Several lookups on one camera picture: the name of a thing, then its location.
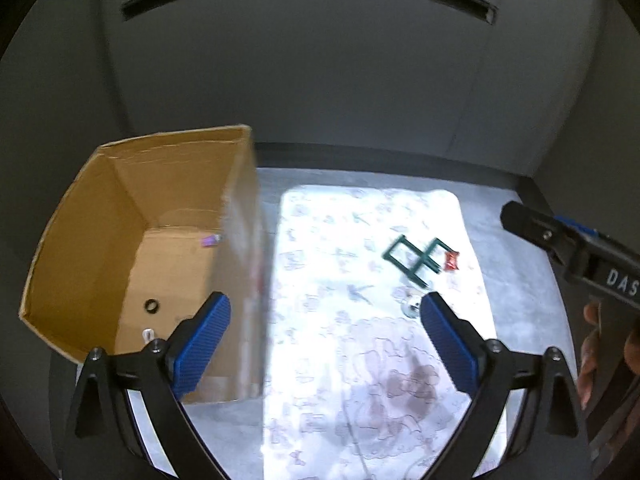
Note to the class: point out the small white object in box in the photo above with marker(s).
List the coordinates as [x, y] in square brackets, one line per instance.
[148, 335]

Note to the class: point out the person's right hand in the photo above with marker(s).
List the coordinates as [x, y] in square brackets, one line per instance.
[601, 353]

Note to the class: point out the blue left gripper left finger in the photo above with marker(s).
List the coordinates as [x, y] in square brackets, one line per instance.
[194, 341]

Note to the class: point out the red candy wrapper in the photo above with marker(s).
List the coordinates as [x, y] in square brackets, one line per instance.
[451, 261]

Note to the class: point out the small metallic round object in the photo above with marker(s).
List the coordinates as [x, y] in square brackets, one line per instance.
[411, 306]

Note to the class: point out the small purple tube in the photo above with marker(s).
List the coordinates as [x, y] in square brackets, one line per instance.
[211, 240]

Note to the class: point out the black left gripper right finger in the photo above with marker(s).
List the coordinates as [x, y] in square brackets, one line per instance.
[457, 343]

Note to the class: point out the green plastic toy chair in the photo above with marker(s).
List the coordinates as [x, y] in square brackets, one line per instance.
[418, 264]

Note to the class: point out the brown cardboard box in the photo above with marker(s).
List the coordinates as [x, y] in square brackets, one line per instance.
[122, 252]

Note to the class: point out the white patterned mat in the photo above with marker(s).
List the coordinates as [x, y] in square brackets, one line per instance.
[355, 389]

